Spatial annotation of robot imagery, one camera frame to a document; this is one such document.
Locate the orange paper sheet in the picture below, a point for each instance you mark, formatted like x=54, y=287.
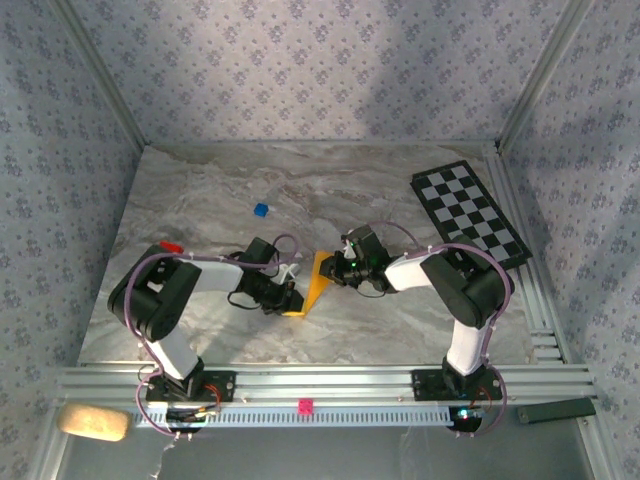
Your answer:
x=317, y=285

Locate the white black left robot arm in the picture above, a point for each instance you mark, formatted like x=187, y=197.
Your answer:
x=215, y=275

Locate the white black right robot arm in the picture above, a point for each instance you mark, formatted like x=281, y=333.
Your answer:
x=405, y=272

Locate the small blue cube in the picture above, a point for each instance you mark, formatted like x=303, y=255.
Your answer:
x=260, y=209

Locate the small pink block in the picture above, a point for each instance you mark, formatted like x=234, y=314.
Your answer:
x=305, y=406

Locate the small red cube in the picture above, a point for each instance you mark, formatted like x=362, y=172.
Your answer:
x=171, y=246

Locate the black white checkerboard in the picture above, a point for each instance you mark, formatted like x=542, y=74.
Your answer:
x=470, y=215

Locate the tan sponge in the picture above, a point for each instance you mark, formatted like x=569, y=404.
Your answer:
x=92, y=422

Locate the black flat bar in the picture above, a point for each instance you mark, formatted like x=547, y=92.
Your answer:
x=555, y=411

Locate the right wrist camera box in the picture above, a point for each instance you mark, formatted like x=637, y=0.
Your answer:
x=348, y=249

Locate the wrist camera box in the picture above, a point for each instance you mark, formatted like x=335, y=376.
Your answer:
x=348, y=249
x=289, y=272

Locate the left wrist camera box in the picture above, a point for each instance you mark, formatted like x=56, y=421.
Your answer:
x=289, y=272

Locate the long aluminium mounting rail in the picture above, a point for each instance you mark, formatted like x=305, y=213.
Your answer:
x=325, y=382

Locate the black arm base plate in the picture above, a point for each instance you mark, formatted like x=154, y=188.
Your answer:
x=225, y=385
x=425, y=385

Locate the aluminium frame post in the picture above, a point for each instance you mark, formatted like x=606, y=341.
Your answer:
x=540, y=75
x=102, y=75

